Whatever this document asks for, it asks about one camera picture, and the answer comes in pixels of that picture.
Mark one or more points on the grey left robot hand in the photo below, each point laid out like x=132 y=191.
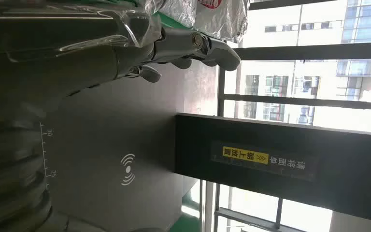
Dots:
x=76 y=64

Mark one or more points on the silver plastic mailer package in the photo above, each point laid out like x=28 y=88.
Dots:
x=217 y=19

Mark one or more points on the grey inbound machine weighing platform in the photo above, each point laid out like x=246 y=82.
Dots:
x=115 y=128

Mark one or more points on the yellow and black label sticker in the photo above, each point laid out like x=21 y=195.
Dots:
x=262 y=160

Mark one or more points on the dark metal window railing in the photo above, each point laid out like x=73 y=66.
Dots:
x=300 y=51

